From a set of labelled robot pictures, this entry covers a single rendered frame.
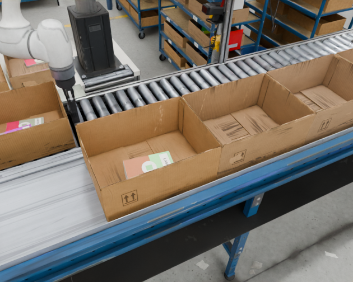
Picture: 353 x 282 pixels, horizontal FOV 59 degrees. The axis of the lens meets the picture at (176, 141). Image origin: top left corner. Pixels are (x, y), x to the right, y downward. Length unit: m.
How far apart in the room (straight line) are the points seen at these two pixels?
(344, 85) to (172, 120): 0.82
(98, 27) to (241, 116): 0.90
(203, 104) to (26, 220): 0.74
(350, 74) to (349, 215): 1.08
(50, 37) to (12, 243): 0.67
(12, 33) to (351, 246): 2.06
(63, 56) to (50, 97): 0.43
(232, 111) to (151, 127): 0.38
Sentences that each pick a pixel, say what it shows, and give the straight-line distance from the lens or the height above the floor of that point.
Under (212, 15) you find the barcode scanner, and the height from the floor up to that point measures 1.03.
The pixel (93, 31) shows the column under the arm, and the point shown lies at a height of 0.99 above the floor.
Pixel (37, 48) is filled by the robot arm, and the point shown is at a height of 1.20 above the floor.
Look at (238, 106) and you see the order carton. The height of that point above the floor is 0.91.
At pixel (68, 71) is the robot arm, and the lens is 1.26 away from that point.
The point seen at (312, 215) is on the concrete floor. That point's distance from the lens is 2.26.
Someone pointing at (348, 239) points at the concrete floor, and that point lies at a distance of 2.25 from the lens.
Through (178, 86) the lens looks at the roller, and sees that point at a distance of 1.76.
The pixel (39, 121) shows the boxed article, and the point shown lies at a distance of 1.59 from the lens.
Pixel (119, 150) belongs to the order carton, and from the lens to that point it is 1.18.
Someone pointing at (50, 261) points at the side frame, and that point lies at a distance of 0.96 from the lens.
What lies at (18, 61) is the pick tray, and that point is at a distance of 2.13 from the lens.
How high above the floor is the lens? 1.73
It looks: 44 degrees down
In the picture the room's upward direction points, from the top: 2 degrees clockwise
